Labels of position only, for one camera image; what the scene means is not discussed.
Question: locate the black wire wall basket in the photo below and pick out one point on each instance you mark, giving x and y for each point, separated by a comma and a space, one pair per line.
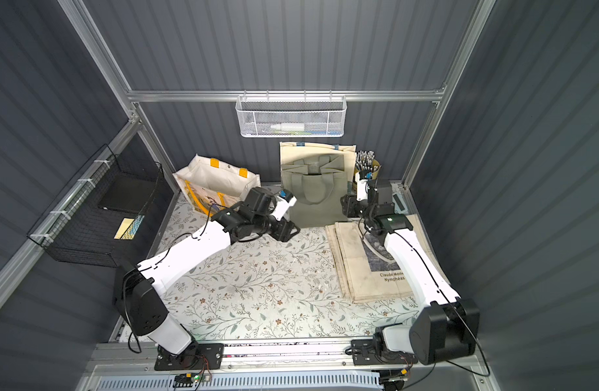
79, 232

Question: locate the white bottle in basket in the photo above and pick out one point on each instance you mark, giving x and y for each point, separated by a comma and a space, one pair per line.
292, 128

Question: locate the light blue calculator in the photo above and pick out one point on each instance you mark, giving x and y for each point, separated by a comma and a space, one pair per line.
399, 204

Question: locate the cream tote bag black lettering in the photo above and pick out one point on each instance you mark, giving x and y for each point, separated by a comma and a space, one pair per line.
294, 151

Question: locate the olive green tote bag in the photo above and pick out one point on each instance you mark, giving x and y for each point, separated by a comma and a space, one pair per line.
318, 183

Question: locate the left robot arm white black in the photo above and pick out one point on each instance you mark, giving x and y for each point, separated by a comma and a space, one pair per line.
139, 287

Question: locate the yellow pen holder cup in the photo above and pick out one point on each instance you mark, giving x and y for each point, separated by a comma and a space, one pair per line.
366, 166

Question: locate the cream canvas bag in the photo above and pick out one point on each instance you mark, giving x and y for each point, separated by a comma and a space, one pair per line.
373, 274

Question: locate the black notebook in basket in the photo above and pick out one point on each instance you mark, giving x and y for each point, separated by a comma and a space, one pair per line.
127, 194

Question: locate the cream canvas bag painting print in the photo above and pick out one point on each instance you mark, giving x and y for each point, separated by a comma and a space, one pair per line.
338, 259

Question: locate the white tote bag yellow handles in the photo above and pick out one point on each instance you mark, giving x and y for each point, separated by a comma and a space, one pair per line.
211, 183

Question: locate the white wire mesh basket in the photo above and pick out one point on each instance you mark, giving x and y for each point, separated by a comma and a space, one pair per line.
324, 115

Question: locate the floral table mat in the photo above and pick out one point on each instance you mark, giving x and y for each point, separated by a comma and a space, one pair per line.
271, 290

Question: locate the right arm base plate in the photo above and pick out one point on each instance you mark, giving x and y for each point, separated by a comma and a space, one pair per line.
366, 352

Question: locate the small green circuit board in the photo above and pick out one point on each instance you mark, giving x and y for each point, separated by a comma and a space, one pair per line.
188, 381

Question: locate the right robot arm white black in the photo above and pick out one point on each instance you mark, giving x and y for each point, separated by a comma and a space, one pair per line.
446, 327

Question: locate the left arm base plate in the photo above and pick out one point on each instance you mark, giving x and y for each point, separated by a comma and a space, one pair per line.
195, 357

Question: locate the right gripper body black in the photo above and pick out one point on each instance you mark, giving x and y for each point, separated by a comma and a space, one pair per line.
355, 208

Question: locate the yellow sticky note pad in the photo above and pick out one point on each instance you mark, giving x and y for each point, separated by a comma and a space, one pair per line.
124, 229

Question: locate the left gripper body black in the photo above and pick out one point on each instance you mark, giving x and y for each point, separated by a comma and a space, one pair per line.
282, 230

